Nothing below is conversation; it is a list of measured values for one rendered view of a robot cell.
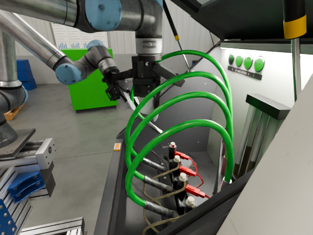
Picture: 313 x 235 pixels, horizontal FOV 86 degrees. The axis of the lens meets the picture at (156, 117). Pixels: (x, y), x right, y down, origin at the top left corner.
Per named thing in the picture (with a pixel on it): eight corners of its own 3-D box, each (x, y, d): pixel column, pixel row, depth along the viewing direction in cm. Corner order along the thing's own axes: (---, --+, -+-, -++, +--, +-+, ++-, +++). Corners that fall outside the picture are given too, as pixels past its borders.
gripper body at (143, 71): (134, 92, 57) (132, 54, 52) (159, 91, 57) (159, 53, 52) (133, 99, 50) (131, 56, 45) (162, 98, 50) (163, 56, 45)
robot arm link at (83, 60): (60, 71, 69) (79, 54, 67) (71, 66, 79) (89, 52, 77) (75, 86, 72) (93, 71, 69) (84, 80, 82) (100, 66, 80)
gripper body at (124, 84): (123, 101, 76) (110, 79, 78) (135, 90, 72) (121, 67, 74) (111, 102, 70) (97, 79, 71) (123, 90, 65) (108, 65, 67)
